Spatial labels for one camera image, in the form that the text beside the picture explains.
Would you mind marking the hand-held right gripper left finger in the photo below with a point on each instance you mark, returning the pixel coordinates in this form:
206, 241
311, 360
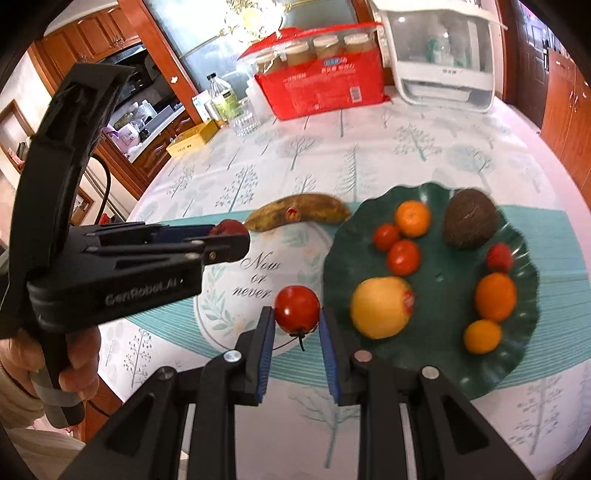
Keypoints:
263, 355

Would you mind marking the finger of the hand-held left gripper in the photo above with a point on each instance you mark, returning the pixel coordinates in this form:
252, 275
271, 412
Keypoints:
221, 249
180, 233

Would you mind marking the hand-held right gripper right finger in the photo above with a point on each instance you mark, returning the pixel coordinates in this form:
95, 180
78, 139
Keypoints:
330, 355

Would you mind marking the cherry tomato with stem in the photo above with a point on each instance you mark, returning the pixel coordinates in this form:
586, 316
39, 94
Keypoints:
297, 307

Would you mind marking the dark green wavy plate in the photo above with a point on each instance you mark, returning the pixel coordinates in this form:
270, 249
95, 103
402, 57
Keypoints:
443, 350

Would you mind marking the red tomato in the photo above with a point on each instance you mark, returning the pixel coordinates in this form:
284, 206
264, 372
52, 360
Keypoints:
386, 236
404, 257

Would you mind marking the orange tangerine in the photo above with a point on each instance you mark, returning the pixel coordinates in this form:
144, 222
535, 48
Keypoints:
413, 218
495, 295

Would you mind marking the dark brown avocado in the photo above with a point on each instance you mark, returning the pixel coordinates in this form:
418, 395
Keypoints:
471, 219

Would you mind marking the person's left hand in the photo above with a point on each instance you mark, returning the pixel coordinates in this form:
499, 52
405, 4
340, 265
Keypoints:
83, 364

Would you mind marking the yellow mango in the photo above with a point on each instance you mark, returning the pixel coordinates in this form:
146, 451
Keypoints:
381, 307

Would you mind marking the dark wooden kitchen cabinet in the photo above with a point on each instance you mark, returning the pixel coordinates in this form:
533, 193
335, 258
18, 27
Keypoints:
152, 152

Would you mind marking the yellow cardboard box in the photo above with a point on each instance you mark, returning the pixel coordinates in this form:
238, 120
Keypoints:
191, 138

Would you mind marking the overripe spotted banana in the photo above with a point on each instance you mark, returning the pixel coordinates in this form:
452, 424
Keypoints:
314, 207

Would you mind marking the metal can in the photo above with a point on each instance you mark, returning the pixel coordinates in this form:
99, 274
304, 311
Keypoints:
211, 111

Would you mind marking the clear glass cup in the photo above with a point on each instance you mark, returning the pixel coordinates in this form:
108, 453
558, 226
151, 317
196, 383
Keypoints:
244, 117

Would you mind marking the blue white carton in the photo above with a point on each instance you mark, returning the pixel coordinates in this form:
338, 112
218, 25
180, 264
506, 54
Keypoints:
202, 101

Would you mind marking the green label plastic bottle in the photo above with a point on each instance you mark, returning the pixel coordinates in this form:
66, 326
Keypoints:
224, 99

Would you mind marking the small orange kumquat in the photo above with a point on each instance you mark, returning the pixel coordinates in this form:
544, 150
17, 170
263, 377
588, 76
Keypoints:
482, 336

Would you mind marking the red jar package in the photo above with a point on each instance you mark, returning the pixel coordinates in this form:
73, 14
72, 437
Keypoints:
323, 87

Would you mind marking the jar with white lid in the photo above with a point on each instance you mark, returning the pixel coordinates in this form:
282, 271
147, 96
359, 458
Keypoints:
270, 62
328, 46
360, 42
300, 53

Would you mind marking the white countertop appliance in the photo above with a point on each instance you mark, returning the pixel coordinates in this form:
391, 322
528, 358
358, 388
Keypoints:
438, 55

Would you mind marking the orange wooden cabinet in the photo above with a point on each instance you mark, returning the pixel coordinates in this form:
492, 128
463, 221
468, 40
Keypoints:
568, 120

